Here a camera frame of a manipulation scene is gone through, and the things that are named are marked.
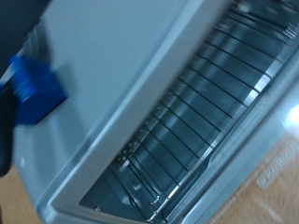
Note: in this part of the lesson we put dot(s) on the silver toaster oven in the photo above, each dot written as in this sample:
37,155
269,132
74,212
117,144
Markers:
109,62

